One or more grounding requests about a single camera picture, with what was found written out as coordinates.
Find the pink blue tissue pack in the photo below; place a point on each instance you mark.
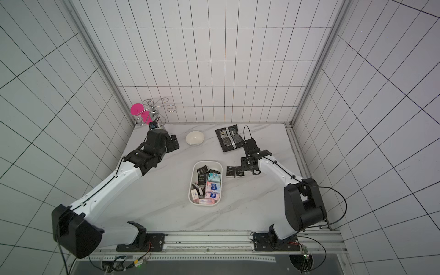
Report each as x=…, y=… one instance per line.
x=212, y=187

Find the black tissue multipack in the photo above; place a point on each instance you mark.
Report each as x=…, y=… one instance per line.
x=229, y=138

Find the pink cup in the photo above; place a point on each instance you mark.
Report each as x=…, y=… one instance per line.
x=141, y=114

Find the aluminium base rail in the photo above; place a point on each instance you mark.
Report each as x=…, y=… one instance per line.
x=221, y=245

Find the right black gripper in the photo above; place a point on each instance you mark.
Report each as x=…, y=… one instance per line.
x=247, y=165

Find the chrome cup stand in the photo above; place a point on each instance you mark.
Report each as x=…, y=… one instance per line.
x=159, y=108

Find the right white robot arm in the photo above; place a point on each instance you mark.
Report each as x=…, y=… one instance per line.
x=303, y=202

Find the black tissue pack in box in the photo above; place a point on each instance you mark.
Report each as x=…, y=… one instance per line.
x=202, y=175

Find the white storage box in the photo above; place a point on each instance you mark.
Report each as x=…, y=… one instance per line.
x=197, y=194

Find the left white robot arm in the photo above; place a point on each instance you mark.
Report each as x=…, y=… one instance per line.
x=76, y=228

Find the black Face tissue pack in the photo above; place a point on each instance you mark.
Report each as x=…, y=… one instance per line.
x=230, y=172

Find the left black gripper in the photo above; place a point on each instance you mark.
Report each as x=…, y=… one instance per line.
x=171, y=147

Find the teal tissue pack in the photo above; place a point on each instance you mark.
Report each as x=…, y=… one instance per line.
x=214, y=178

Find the white bowl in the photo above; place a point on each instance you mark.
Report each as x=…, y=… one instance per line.
x=195, y=138

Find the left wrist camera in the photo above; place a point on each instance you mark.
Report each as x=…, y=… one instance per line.
x=155, y=124

